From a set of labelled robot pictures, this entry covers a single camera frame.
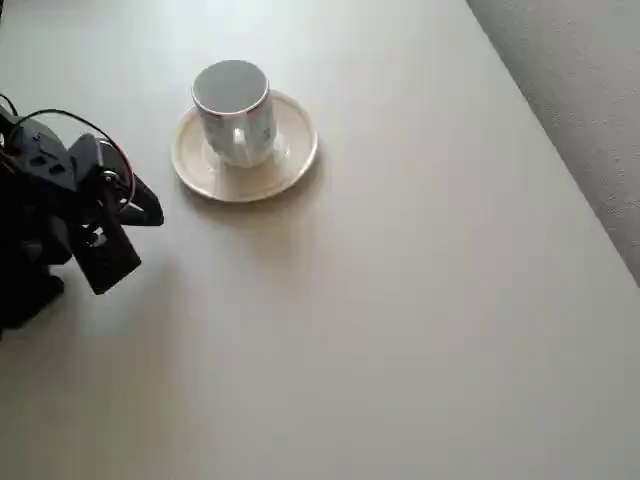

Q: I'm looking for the white ceramic mug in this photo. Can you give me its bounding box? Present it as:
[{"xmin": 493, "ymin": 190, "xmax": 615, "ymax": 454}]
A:
[{"xmin": 191, "ymin": 59, "xmax": 278, "ymax": 169}]

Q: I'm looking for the red and black wire bundle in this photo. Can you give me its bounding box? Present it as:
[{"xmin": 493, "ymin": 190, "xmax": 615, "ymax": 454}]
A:
[{"xmin": 8, "ymin": 108, "xmax": 138, "ymax": 212}]

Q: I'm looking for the cream ceramic saucer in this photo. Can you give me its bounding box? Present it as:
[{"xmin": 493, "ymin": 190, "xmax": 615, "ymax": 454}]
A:
[{"xmin": 170, "ymin": 88, "xmax": 320, "ymax": 204}]

